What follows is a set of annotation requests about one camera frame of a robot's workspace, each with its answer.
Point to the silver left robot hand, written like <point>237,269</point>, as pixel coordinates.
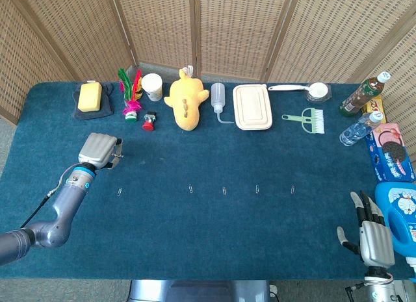
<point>97,149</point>

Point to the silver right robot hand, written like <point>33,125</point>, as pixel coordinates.
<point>377,243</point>

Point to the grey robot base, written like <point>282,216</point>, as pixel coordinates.
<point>195,292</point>

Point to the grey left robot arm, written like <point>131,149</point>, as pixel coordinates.
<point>58,217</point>

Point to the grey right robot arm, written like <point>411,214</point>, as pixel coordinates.
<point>382,292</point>

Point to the blue detergent bottle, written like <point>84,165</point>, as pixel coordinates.
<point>403,214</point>

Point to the grey folded cloth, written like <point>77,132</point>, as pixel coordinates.
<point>107,104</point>

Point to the colourful feather shuttlecock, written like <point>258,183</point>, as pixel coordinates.
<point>131,115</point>

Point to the yellow sponge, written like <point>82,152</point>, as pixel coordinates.
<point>89,97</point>

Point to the blue Oreo cookie box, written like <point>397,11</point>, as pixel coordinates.
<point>393,165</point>

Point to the white floral paper cup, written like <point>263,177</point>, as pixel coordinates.
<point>152,87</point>

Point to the yellow plush toy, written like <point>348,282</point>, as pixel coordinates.
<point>187,100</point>

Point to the pink snack box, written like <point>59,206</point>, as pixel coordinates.
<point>386,133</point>

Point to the clear water bottle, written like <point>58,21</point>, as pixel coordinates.
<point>354,131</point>

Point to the clear squeeze wash bottle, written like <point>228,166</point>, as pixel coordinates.
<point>217,97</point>

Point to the blue carpet tablecloth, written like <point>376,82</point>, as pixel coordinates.
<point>208,224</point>

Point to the yellow snack box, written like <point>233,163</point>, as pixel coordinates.
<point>375,104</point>

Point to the green dustpan brush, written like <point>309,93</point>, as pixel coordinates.
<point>312,120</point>

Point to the green tea bottle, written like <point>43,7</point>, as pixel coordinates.
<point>357,97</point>

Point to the silver foil dish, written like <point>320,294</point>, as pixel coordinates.
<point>328,97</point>

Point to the beige lidded lunch box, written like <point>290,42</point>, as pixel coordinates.
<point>252,107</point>

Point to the white plastic spoon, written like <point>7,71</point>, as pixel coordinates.
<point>286,87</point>

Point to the wicker folding screen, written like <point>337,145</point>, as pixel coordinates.
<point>234,29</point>

